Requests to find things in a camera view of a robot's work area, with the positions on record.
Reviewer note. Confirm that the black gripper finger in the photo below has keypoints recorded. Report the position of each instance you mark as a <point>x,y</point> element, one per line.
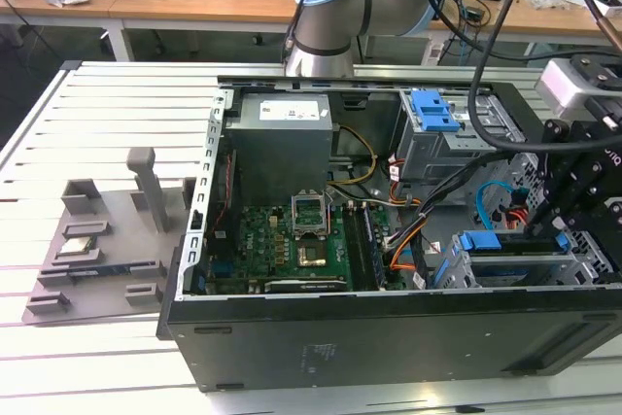
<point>597,220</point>
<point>559,167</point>

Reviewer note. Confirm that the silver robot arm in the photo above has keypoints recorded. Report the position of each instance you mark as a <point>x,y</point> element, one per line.
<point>335,11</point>

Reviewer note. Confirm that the grey metal disk bay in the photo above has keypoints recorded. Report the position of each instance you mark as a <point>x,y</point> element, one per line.
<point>544,271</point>

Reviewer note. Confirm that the grey metal drive cage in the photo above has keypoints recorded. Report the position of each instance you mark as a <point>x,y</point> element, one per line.
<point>427,152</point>

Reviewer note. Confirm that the blue plastic drive carrier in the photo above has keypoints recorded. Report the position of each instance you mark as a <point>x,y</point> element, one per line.
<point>430,116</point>

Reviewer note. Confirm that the white box with phone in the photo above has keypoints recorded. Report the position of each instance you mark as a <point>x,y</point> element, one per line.
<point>607,7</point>

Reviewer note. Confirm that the installed RAM stick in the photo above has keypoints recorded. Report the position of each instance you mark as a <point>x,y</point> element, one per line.
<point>375,250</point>

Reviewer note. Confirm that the black RAM slot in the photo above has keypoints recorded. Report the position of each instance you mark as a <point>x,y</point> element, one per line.
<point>355,245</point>

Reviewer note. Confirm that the locking lever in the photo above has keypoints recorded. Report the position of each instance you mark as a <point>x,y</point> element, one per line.
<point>331,211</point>

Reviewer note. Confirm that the black PC case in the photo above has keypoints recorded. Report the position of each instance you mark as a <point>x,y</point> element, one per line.
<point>389,337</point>

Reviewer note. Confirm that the CPU socket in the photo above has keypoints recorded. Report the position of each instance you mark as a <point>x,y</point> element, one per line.
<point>312,254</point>

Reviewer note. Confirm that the black graphics card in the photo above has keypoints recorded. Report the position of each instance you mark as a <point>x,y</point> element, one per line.
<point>311,285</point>

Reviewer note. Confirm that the grey power supply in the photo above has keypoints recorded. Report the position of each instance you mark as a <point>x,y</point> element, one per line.
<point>277,152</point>

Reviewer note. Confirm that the green motherboard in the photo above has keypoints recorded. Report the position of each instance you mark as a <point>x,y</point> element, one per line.
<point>262,240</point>

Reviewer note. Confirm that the wooden desk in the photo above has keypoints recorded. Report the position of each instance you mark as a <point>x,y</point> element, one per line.
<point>160,7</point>

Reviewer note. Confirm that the grey parts rack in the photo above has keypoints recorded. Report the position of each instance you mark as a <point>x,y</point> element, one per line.
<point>121,240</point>

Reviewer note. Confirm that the silver CPU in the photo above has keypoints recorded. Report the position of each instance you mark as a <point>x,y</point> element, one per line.
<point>77,246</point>

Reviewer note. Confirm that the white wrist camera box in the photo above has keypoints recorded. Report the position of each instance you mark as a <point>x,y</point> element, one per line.
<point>563,87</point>

